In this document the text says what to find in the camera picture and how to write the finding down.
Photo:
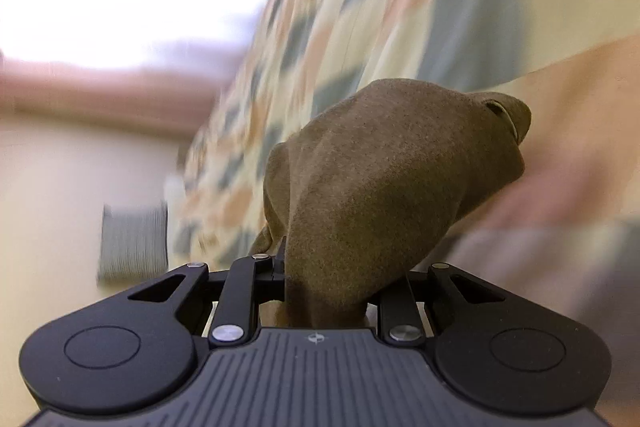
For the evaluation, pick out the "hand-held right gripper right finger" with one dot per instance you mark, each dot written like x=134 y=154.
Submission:
x=400 y=304

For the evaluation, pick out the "grey woven pillow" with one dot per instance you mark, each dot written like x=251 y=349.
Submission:
x=132 y=242

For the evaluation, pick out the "pink curtain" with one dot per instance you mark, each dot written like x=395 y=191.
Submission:
x=100 y=97

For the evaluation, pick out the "brown pants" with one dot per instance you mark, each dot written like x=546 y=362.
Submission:
x=380 y=187

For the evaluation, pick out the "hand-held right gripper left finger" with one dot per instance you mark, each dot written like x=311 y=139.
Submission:
x=272 y=279

